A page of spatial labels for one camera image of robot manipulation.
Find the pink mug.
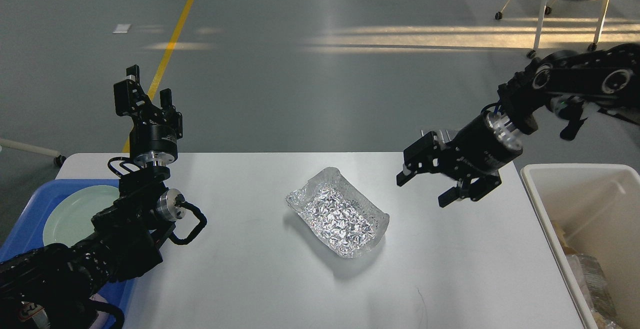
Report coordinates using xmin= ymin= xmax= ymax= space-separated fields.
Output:
xmin=89 ymin=294 xmax=110 ymax=329

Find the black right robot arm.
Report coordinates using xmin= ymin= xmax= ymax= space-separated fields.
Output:
xmin=396 ymin=43 xmax=640 ymax=208

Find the white plastic bin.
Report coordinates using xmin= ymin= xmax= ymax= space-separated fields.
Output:
xmin=520 ymin=163 xmax=640 ymax=329

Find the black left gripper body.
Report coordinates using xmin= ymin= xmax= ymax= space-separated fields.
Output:
xmin=130 ymin=121 xmax=179 ymax=167

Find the white leg with caster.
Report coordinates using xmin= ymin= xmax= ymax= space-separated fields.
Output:
xmin=0 ymin=138 xmax=67 ymax=168

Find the light green plate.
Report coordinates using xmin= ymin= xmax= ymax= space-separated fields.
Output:
xmin=42 ymin=185 xmax=119 ymax=247

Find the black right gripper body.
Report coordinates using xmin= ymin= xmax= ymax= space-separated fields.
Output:
xmin=438 ymin=111 xmax=523 ymax=183

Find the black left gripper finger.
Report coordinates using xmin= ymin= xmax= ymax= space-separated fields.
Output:
xmin=160 ymin=89 xmax=183 ymax=140
xmin=114 ymin=65 xmax=153 ymax=124

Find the brown paper in bin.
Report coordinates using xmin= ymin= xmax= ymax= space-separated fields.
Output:
xmin=550 ymin=220 xmax=570 ymax=250

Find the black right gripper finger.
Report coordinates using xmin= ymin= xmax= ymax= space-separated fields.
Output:
xmin=396 ymin=131 xmax=445 ymax=187
xmin=438 ymin=174 xmax=502 ymax=208

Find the blue plastic tray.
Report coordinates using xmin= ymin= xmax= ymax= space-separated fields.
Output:
xmin=1 ymin=179 xmax=147 ymax=329

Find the white paper on floor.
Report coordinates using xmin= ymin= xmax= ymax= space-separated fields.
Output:
xmin=112 ymin=23 xmax=131 ymax=34

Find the aluminium foil tray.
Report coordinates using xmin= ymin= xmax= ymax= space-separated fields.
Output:
xmin=285 ymin=167 xmax=390 ymax=259

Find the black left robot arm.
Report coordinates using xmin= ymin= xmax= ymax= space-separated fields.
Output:
xmin=0 ymin=65 xmax=207 ymax=329

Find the foil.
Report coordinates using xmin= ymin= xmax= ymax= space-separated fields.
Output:
xmin=566 ymin=253 xmax=618 ymax=320

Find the brown paper ball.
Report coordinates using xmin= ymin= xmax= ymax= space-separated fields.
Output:
xmin=590 ymin=309 xmax=622 ymax=329

